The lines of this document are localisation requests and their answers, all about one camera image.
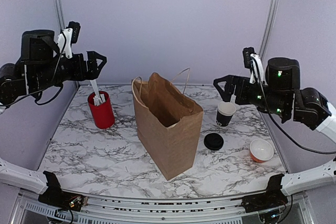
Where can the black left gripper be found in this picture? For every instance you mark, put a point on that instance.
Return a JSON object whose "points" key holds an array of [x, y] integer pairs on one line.
{"points": [[92, 72]]}

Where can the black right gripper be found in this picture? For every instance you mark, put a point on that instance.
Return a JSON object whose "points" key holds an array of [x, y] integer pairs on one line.
{"points": [[241, 82]]}

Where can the black paper coffee cup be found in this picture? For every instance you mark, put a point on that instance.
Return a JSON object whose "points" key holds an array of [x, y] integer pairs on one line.
{"points": [[225, 112]]}

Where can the brown cardboard box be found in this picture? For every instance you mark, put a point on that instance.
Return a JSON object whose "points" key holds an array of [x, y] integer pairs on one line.
{"points": [[168, 123]]}

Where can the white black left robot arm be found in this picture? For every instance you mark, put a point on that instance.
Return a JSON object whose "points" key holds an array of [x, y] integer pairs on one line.
{"points": [[26, 128]]}

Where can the red cylindrical container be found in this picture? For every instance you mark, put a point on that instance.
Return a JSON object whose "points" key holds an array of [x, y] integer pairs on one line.
{"points": [[103, 114]]}

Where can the black plastic cup lid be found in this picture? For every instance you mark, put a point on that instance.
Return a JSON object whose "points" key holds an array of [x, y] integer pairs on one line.
{"points": [[213, 141]]}

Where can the orange white bowl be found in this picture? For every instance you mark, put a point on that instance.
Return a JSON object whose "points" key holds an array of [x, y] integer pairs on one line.
{"points": [[261, 151]]}

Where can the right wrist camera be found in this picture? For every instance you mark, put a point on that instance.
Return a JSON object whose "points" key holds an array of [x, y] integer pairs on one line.
{"points": [[281, 74]]}

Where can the aluminium frame post right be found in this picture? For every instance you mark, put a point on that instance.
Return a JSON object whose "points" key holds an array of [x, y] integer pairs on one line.
{"points": [[271, 17]]}

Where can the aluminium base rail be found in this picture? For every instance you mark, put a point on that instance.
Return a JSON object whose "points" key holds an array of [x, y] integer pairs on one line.
{"points": [[86, 208]]}

